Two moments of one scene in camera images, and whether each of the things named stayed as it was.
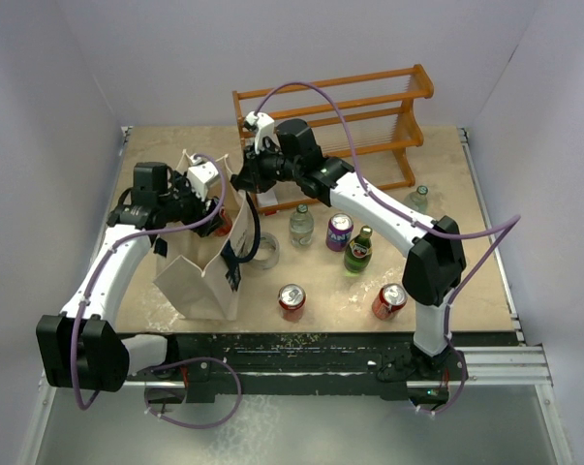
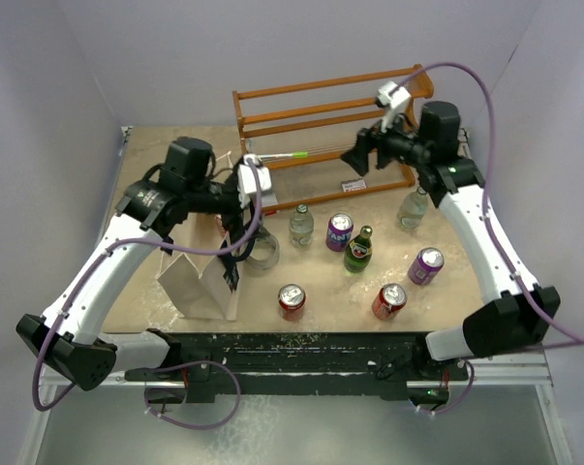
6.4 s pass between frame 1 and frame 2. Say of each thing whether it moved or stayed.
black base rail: stayed
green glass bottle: stayed
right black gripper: moved
